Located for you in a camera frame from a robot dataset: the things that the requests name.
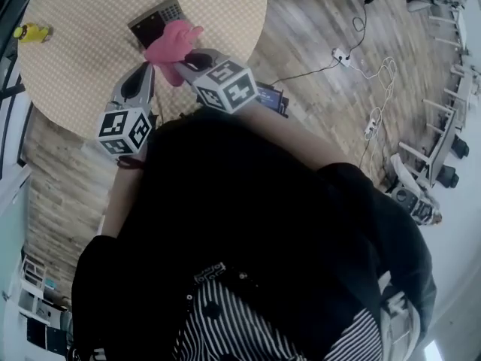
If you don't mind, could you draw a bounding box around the pink cloth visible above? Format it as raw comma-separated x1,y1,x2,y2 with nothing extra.
144,19,206,88

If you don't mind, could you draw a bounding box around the white shelf unit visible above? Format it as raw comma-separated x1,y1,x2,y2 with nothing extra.
18,253,73,357

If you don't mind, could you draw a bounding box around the grey round device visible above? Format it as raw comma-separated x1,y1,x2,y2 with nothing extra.
390,185,443,226

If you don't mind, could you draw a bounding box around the person's left forearm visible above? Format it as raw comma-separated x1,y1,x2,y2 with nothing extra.
101,156,148,239

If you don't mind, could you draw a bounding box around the black display screen with stand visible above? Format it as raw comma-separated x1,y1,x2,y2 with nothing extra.
255,82,291,120

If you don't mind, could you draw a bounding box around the yellow bottle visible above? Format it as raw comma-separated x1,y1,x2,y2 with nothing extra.
13,23,54,45

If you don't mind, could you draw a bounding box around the black looped cable with adapter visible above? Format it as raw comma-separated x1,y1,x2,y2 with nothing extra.
343,0,409,62

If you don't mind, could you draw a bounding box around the brown cord bracelet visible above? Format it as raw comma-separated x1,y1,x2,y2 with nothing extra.
116,155,146,171

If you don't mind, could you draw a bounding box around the round beige table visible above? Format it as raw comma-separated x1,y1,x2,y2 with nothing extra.
18,0,269,139

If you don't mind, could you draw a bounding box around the grey chair base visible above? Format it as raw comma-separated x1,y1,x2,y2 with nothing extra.
407,0,441,14

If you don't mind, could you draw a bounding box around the person's right forearm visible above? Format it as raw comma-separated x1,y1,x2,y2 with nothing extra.
240,99,351,173

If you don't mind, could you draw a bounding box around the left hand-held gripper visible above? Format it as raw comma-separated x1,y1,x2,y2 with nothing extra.
95,62,159,161

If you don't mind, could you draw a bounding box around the black caster wheel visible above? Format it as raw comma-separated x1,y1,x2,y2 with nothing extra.
437,165,461,189
452,135,471,159

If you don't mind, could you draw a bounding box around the person's black shirt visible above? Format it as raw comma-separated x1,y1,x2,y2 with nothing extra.
71,107,439,361

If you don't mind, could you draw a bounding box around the black white striped garment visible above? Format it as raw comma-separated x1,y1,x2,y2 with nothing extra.
172,280,385,361

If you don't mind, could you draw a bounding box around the white desk frame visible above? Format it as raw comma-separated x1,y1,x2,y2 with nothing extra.
397,13,481,188

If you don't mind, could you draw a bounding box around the white power strip with cables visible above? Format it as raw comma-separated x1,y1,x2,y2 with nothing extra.
347,56,398,135

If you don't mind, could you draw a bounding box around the black power cable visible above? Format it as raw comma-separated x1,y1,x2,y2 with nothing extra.
270,60,341,86

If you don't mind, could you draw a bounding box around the black railing with wooden handrail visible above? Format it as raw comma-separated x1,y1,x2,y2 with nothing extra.
0,0,43,103

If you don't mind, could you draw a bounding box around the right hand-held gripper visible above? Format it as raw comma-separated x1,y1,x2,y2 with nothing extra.
174,48,260,114

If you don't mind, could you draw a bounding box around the white printed garment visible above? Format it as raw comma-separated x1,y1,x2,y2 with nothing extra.
377,271,422,361

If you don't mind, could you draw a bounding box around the frosted glass panel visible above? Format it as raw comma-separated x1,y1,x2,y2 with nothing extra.
0,167,33,316

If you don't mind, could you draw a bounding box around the white plastic bag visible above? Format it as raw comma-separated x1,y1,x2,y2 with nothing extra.
389,153,419,192

